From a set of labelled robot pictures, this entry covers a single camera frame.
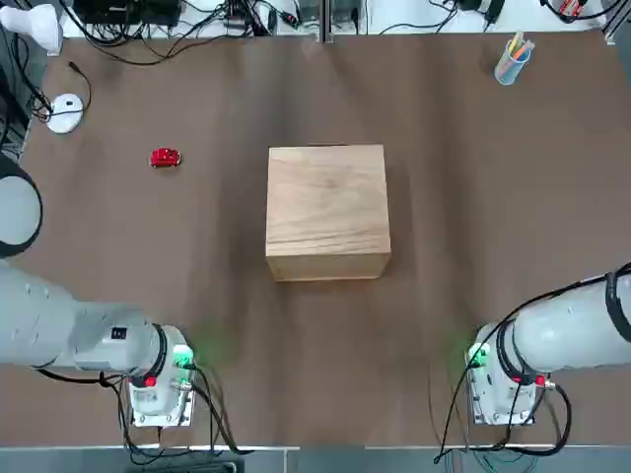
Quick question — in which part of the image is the red toy car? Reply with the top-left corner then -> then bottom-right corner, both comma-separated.
149,147 -> 183,170

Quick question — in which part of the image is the wooden cabinet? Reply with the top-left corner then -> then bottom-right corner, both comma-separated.
264,143 -> 394,283

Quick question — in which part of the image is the light blue pen cup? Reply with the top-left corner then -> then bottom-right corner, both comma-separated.
494,46 -> 532,87

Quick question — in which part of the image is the black electronics box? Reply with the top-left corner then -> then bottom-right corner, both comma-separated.
78,0 -> 182,27

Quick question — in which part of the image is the white lamp head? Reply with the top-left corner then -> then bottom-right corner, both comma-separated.
0,4 -> 64,54

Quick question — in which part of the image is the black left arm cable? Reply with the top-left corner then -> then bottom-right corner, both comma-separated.
29,362 -> 257,457

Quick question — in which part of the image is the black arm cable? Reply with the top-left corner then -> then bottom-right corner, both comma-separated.
433,273 -> 612,467
29,362 -> 257,457

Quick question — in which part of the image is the silver aluminium post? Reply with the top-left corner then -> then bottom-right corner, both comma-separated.
318,0 -> 332,44

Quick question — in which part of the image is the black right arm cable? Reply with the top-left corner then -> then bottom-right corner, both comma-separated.
433,273 -> 612,467

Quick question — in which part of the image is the thin black lamp cable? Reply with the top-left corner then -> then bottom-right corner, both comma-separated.
67,61 -> 93,114

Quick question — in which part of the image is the aluminium frame corner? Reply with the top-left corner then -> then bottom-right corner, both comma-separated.
603,0 -> 631,46

